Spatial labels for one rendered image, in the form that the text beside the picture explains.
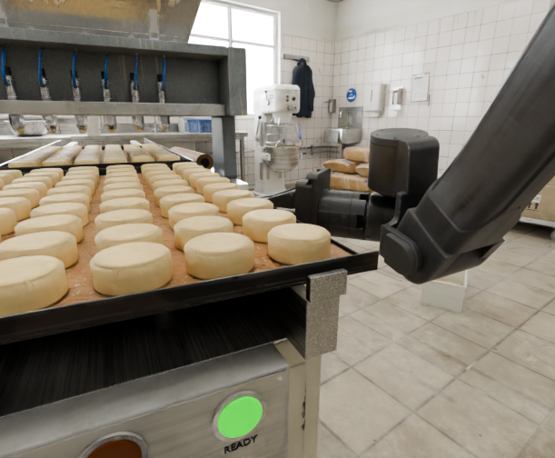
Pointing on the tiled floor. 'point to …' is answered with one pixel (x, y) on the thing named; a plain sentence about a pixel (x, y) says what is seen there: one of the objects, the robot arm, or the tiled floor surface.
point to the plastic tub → (445, 292)
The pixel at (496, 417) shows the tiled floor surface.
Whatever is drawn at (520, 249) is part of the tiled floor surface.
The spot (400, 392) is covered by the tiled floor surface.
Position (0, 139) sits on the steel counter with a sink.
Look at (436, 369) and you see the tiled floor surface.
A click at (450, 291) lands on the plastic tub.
